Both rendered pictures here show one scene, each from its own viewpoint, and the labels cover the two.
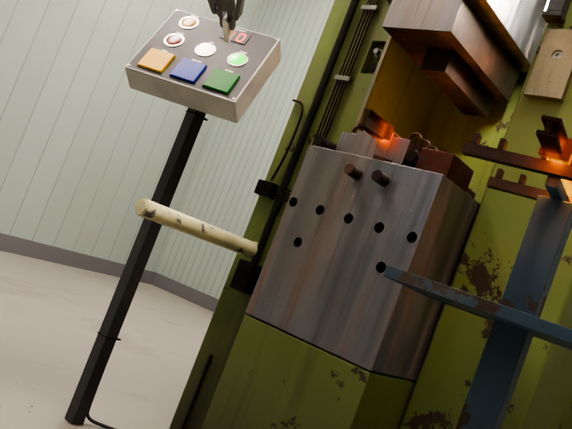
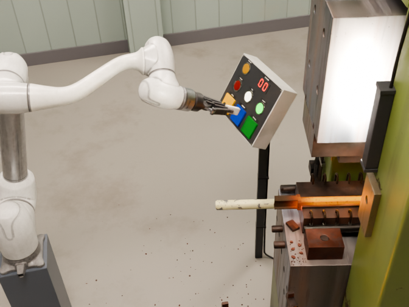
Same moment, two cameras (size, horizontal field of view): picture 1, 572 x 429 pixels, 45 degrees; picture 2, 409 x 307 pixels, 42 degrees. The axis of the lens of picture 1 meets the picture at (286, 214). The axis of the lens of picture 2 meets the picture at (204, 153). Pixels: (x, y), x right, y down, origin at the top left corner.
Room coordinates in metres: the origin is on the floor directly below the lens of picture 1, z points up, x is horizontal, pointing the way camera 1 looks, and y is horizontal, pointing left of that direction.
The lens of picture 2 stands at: (0.54, -1.00, 2.35)
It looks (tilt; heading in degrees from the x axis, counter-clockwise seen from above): 40 degrees down; 52
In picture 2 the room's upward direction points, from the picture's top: 3 degrees counter-clockwise
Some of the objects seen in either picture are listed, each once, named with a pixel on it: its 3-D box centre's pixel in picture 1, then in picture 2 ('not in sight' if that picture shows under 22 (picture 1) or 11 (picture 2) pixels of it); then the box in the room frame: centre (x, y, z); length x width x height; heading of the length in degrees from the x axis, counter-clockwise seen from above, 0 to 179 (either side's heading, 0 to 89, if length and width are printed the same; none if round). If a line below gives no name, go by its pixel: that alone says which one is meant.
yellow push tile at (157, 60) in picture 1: (157, 61); (228, 103); (1.85, 0.48, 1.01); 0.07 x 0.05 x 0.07; 75
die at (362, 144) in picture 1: (408, 174); (356, 203); (1.81, -0.27, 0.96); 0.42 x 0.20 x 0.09; 140
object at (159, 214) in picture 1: (203, 231); (263, 203); (1.80, 0.19, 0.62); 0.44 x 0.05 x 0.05; 140
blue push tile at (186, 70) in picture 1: (188, 71); (238, 115); (1.82, 0.38, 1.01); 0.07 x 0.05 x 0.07; 75
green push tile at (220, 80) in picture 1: (221, 82); (249, 127); (1.80, 0.29, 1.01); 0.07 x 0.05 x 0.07; 75
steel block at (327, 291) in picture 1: (393, 273); (352, 261); (1.78, -0.32, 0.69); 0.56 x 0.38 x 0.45; 140
